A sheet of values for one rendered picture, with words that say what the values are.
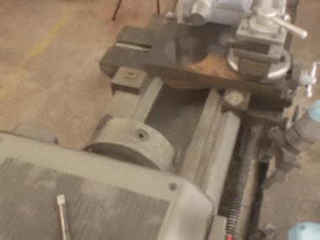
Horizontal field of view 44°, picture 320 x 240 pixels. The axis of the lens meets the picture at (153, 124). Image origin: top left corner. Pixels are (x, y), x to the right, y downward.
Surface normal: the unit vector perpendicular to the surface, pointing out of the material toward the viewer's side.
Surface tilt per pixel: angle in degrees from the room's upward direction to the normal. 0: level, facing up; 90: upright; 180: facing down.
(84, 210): 0
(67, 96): 0
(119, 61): 0
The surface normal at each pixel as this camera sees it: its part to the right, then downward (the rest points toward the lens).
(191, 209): 0.65, -0.33
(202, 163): -0.03, -0.68
